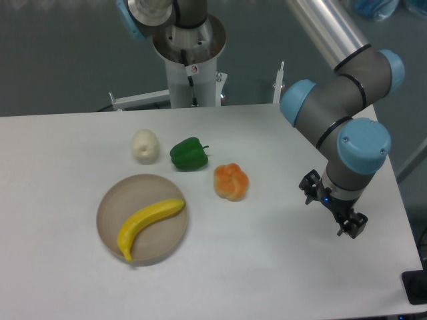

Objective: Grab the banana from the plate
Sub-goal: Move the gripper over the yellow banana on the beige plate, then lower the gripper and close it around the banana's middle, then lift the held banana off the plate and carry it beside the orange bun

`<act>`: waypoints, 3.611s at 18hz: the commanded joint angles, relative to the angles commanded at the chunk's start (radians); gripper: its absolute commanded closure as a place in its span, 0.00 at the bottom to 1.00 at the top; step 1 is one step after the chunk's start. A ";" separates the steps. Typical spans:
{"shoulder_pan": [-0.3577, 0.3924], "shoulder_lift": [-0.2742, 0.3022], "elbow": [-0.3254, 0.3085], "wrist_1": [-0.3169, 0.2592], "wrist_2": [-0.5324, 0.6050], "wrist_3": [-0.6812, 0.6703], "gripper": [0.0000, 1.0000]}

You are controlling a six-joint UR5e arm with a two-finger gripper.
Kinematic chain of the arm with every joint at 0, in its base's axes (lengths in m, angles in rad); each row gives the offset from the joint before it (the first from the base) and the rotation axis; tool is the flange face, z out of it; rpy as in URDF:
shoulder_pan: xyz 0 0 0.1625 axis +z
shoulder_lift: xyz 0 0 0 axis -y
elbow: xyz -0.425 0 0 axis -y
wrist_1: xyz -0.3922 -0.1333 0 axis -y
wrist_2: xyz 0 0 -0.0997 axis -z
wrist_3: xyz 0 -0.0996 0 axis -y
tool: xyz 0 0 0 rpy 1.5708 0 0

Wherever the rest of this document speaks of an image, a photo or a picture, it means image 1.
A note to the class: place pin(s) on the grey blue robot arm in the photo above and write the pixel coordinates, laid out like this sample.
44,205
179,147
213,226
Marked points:
327,116

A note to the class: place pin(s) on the grey table leg bar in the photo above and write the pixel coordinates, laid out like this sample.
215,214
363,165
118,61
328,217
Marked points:
415,158

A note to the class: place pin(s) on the green bell pepper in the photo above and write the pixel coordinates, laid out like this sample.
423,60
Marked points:
189,155

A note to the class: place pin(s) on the beige round plate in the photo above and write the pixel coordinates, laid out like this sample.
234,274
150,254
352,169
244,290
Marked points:
157,241

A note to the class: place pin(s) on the white metal bracket right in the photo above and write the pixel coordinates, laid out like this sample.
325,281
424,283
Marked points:
279,84

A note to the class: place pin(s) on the black box at edge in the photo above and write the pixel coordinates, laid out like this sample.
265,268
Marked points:
415,286

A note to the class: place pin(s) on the white metal bracket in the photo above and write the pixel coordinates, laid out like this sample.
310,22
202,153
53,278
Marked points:
137,101
279,84

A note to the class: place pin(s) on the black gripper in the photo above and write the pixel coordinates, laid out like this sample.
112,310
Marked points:
339,201

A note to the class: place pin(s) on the orange braided bread roll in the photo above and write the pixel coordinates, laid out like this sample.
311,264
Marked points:
230,182

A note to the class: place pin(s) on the blue plastic bag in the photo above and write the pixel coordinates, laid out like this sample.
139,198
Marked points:
380,10

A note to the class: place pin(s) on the yellow banana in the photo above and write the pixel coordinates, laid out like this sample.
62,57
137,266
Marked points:
142,219

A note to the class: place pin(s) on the white metal bracket left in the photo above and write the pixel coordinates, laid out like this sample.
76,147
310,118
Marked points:
137,101

